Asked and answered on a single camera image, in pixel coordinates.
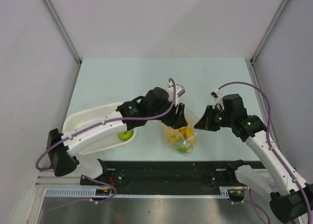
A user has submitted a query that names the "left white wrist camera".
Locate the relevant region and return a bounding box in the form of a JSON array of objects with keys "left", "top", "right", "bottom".
[{"left": 166, "top": 81, "right": 185, "bottom": 99}]

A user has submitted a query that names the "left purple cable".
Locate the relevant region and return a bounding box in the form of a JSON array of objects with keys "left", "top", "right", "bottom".
[{"left": 36, "top": 78, "right": 179, "bottom": 171}]

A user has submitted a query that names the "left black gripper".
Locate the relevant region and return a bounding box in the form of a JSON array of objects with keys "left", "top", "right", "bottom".
[{"left": 148, "top": 97, "right": 187, "bottom": 129}]

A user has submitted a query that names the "clear zip top bag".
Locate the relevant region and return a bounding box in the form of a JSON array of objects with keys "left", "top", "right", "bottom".
[{"left": 161, "top": 108, "right": 200, "bottom": 154}]

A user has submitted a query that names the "yellow fake bell pepper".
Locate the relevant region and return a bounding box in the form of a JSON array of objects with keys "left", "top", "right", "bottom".
[{"left": 178, "top": 126, "right": 193, "bottom": 139}]

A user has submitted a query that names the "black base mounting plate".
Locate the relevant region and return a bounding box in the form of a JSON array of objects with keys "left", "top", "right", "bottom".
[{"left": 80, "top": 159, "right": 272, "bottom": 197}]

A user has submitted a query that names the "green fake apple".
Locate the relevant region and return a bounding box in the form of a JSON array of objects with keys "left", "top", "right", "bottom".
[{"left": 118, "top": 130, "right": 134, "bottom": 141}]

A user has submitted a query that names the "right aluminium frame post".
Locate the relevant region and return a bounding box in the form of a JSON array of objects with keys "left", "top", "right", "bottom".
[{"left": 249, "top": 0, "right": 291, "bottom": 65}]

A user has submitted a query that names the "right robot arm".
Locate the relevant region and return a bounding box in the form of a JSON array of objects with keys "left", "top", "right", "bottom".
[{"left": 194, "top": 92, "right": 313, "bottom": 224}]

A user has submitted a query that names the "yellow fake banana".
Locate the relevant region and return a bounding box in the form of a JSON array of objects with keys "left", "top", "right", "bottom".
[{"left": 167, "top": 134, "right": 181, "bottom": 145}]

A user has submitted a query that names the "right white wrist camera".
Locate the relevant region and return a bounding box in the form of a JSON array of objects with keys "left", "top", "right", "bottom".
[{"left": 210, "top": 89, "right": 224, "bottom": 110}]

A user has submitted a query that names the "white perforated plastic basket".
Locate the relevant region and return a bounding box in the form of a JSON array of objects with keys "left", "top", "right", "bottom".
[{"left": 61, "top": 102, "right": 137, "bottom": 156}]

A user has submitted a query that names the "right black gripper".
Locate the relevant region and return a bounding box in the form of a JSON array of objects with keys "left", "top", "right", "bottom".
[{"left": 194, "top": 105, "right": 234, "bottom": 132}]

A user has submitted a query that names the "left aluminium frame post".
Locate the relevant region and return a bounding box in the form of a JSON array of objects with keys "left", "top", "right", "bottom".
[{"left": 42, "top": 0, "right": 82, "bottom": 67}]

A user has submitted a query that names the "green fake lime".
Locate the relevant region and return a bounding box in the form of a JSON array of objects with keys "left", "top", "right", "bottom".
[{"left": 177, "top": 147, "right": 188, "bottom": 153}]

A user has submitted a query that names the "small yellow fake lemon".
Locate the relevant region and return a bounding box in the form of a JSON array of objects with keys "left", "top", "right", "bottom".
[{"left": 189, "top": 138, "right": 196, "bottom": 146}]

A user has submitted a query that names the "white slotted cable duct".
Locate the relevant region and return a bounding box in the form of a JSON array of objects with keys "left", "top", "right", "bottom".
[{"left": 45, "top": 187, "right": 246, "bottom": 199}]

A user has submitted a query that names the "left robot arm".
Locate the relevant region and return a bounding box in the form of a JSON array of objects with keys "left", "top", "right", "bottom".
[{"left": 46, "top": 85, "right": 187, "bottom": 185}]

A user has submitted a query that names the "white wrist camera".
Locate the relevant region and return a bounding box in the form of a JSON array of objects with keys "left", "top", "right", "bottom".
[
  {"left": 166, "top": 81, "right": 185, "bottom": 99},
  {"left": 210, "top": 89, "right": 224, "bottom": 110}
]

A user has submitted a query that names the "aluminium frame post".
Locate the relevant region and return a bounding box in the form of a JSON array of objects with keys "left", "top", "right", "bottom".
[
  {"left": 42, "top": 0, "right": 82, "bottom": 67},
  {"left": 249, "top": 0, "right": 291, "bottom": 65}
]

